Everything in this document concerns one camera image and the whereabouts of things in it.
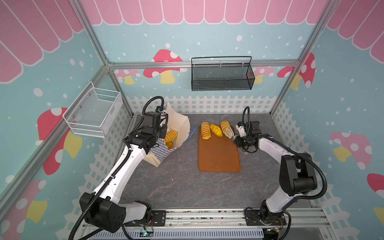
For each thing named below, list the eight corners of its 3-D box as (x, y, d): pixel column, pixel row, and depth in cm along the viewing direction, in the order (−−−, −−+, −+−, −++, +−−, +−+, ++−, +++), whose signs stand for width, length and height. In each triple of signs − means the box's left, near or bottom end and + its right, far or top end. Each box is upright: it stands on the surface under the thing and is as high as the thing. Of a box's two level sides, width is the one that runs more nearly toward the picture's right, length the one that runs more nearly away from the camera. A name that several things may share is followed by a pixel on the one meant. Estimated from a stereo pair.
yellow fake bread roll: (221, 133, 108) (222, 130, 105) (220, 124, 114) (221, 120, 111) (229, 133, 108) (230, 130, 105) (228, 124, 114) (228, 120, 111)
